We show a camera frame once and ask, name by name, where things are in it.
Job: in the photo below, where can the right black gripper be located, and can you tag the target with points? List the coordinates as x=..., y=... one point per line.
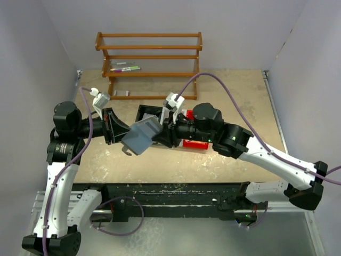
x=169, y=135

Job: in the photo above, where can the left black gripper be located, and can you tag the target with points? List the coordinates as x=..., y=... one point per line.
x=114, y=129

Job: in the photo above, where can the grey card holder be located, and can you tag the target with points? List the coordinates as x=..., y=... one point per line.
x=139, y=137

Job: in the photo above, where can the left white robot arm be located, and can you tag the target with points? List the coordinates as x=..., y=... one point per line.
x=58, y=229

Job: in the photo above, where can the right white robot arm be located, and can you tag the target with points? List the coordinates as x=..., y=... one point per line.
x=300, y=182

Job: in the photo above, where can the black plastic bin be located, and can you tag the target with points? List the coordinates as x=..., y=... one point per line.
x=145, y=111

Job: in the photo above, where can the red plastic bin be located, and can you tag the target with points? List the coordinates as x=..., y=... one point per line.
x=190, y=143

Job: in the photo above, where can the small grey clip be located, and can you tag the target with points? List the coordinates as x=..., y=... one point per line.
x=121, y=93

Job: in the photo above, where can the pink marker pen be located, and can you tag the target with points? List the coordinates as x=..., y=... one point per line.
x=120, y=70

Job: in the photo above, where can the wooden slatted rack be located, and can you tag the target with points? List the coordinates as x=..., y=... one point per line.
x=157, y=54

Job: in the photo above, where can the light green marker pen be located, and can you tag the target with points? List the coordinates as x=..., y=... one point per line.
x=132, y=68

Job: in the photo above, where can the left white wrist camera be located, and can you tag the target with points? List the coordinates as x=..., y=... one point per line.
x=99, y=101

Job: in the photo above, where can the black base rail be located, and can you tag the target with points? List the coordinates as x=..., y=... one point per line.
x=225, y=201

